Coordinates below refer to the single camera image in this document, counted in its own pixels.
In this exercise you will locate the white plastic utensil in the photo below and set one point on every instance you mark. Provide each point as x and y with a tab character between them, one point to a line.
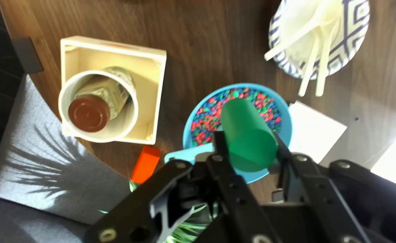
292	41
322	76
307	72

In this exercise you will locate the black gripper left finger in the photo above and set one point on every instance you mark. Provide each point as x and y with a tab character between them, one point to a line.
221	144

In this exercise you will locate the round dark wooden table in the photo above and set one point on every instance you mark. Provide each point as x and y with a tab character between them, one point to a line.
206	45

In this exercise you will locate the bottle with brown cap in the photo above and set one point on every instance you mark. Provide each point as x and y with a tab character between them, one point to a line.
90	114

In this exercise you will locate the green potted plant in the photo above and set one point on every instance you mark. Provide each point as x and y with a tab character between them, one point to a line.
186	227

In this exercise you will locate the colourful beads pile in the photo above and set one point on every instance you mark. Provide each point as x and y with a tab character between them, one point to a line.
206	113

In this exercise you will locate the cream wooden box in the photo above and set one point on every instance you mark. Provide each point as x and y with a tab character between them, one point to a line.
151	76

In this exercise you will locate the patterned white paper cup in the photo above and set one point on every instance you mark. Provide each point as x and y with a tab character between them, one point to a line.
132	115

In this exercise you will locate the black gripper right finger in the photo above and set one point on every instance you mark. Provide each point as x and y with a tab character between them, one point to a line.
284	149

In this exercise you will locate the white paper napkin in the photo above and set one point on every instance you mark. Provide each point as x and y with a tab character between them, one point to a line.
317	133

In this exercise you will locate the blue patterned paper plate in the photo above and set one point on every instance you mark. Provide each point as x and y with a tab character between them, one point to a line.
355	28

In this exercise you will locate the green cylinder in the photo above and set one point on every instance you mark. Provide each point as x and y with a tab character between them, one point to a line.
249	136

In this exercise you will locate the blue bowl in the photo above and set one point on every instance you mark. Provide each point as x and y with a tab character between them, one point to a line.
191	130

